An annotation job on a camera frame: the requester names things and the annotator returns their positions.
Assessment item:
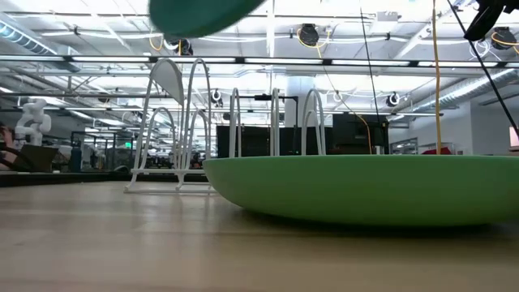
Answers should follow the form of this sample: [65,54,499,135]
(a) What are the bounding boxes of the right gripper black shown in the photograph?
[463,0,519,42]

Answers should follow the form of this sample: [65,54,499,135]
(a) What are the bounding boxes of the light green plate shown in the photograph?
[202,153,519,227]

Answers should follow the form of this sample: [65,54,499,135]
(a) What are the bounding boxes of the dark green plate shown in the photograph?
[148,0,267,40]

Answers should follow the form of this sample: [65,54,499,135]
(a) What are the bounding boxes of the yellow hanging pole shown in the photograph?
[431,0,443,156]

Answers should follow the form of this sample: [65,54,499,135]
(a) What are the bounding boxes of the red storage bins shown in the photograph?
[421,146,453,156]

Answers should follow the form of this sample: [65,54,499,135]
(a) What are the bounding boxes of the black equipment cabinet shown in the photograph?
[216,113,390,159]

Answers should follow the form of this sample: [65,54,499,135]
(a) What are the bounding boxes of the blue bottle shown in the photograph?
[69,146,83,173]

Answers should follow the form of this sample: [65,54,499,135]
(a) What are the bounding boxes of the brown cardboard box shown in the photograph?
[18,144,60,173]

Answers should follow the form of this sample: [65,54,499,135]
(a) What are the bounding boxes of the person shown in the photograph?
[0,124,19,170]

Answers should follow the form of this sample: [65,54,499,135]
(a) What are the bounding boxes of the thin black hanging cable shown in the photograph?
[358,0,381,127]

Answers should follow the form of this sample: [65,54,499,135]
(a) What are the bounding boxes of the yellow power cable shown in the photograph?
[297,28,373,155]

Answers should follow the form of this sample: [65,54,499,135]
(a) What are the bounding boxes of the black pipe frame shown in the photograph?
[254,93,300,127]

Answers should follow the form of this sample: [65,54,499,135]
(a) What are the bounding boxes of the white wire dish rack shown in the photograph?
[123,58,328,195]

